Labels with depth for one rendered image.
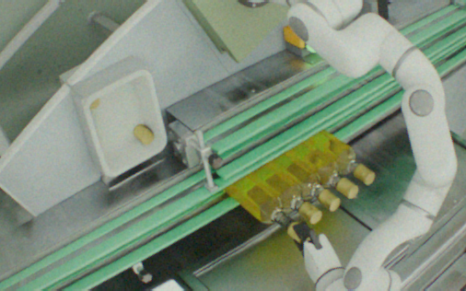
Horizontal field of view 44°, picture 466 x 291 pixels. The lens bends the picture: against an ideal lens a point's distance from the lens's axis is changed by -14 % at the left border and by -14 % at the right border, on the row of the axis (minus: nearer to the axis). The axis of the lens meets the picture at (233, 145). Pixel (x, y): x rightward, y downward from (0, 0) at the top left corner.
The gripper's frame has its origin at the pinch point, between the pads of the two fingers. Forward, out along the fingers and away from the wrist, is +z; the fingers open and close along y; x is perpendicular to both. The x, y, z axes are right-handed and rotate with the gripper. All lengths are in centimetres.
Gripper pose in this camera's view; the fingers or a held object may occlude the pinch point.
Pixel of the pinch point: (302, 236)
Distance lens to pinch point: 140.3
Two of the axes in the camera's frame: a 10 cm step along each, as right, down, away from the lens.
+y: -1.4, -7.8, -6.1
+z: -3.5, -5.4, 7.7
